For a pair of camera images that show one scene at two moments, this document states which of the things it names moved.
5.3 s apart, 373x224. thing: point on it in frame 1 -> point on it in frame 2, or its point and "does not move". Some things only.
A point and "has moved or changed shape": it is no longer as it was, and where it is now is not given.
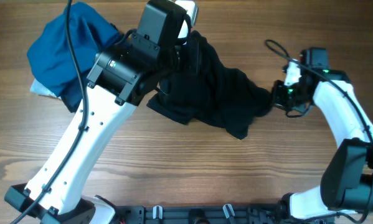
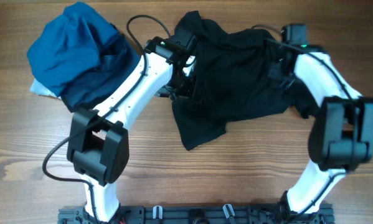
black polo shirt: [203, 89] has moved or changed shape
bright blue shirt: [50, 58] does not move
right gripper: [277, 87] -> [273, 76]
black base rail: [229, 214] does not move
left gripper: [191, 63] -> [187, 93]
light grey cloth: [38, 89] does not move
